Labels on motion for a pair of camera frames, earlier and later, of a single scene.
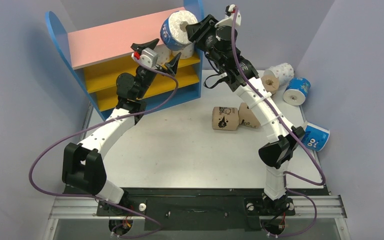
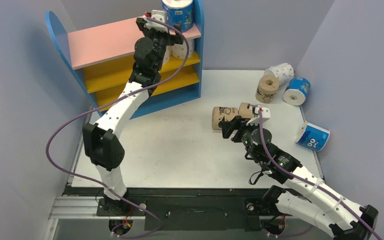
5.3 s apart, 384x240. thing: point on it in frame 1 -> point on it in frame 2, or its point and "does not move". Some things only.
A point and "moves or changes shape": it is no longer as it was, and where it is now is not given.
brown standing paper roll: [270, 83] does not move
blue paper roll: [173, 33] moves or changes shape
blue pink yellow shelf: [97, 59] does not move
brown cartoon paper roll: [225, 118] does not move
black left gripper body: [146, 81] -> [160, 41]
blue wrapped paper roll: [316, 137] does not move
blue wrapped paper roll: [297, 90] does not move
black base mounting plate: [194, 209] does not move
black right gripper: [204, 34] -> [235, 125]
